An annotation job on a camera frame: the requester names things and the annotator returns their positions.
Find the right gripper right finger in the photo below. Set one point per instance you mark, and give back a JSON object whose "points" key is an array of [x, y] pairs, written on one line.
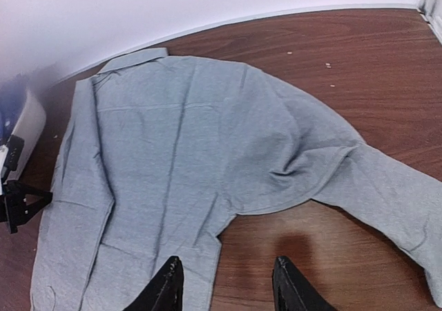
{"points": [[292, 291]]}

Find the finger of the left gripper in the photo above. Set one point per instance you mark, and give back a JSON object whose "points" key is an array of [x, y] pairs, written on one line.
{"points": [[21, 202]]}

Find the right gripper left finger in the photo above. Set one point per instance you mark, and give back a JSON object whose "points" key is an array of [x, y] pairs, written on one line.
{"points": [[164, 291]]}

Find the white plastic basket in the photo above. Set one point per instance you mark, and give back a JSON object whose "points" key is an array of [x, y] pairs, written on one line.
{"points": [[29, 127]]}

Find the grey long sleeve shirt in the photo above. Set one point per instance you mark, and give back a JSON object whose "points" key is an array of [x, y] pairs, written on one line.
{"points": [[162, 152]]}

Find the blue plaid shirt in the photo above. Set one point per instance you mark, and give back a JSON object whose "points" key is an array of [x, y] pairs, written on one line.
{"points": [[13, 97]]}

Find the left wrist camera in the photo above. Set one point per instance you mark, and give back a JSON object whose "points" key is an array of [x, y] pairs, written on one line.
{"points": [[10, 155]]}

